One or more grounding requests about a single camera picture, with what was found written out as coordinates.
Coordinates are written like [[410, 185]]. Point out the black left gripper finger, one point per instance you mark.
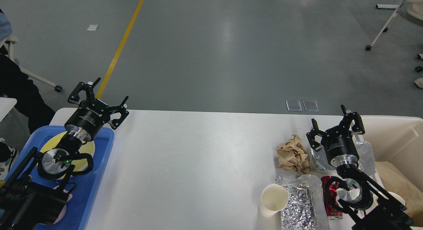
[[88, 88], [114, 116]]

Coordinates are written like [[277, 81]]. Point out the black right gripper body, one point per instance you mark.
[[339, 147]]

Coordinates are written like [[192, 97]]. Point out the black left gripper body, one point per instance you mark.
[[88, 119]]

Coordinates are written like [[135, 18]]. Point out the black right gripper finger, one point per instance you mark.
[[351, 123], [311, 136]]

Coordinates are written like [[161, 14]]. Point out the yellow plastic plate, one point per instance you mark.
[[80, 165]]

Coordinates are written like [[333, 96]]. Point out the pink HOME mug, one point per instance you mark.
[[64, 209]]

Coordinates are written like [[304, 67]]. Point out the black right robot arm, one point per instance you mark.
[[352, 191]]

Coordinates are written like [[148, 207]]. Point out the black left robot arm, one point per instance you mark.
[[57, 175]]

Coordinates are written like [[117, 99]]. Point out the right floor plate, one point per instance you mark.
[[311, 105]]

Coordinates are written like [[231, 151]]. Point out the floor plate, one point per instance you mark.
[[311, 105], [294, 105]]

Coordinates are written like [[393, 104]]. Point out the crumpled brown paper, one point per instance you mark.
[[292, 156]]

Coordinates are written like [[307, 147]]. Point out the left floor plate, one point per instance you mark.
[[294, 105]]

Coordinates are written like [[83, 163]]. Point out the crumpled foil under gripper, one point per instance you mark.
[[366, 162]]

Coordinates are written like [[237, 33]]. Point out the beige plastic bin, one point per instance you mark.
[[399, 141]]

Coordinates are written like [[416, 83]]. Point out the crushed red can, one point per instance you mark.
[[330, 195]]

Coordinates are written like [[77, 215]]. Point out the person in black trousers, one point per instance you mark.
[[16, 84]]

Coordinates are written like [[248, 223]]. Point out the brown paper in bin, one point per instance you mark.
[[394, 181]]

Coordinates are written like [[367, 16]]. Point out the blue plastic tray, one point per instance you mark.
[[80, 205]]

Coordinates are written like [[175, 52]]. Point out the white side table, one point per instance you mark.
[[6, 104]]

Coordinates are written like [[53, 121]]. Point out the crumpled foil front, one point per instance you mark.
[[305, 209]]

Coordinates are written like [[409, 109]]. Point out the white paper cup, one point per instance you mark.
[[273, 199]]

